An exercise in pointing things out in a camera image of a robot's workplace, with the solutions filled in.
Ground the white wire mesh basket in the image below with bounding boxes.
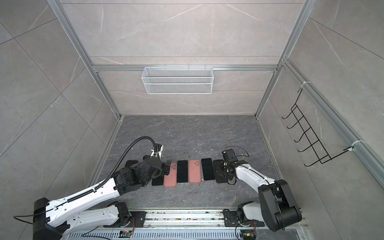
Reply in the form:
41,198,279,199
142,67,214,95

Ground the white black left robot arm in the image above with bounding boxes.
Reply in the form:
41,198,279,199
33,156,171,240

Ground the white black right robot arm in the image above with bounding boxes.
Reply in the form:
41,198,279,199
217,149,303,232

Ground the small circuit board left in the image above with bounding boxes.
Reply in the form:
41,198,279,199
119,230,134,239

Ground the black phone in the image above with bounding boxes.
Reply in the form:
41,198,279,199
177,161,189,183
152,176,164,186

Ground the small circuit board right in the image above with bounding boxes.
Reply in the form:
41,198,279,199
239,230,257,240

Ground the pink phone case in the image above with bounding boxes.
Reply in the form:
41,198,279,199
164,163,177,188

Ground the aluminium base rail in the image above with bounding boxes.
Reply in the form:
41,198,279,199
66,209,313,240

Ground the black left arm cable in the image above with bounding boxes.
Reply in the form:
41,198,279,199
64,136,157,202

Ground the black pad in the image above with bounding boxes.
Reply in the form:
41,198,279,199
125,160,139,168
201,158,216,181

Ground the black wire hook rack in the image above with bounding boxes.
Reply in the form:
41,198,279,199
281,88,355,168

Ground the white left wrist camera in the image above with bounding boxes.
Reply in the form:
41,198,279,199
151,143,164,159

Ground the black phone case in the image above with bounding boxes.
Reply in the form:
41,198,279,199
213,160,228,184

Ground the small circuit board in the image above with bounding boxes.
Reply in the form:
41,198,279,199
119,230,134,239
239,230,257,240

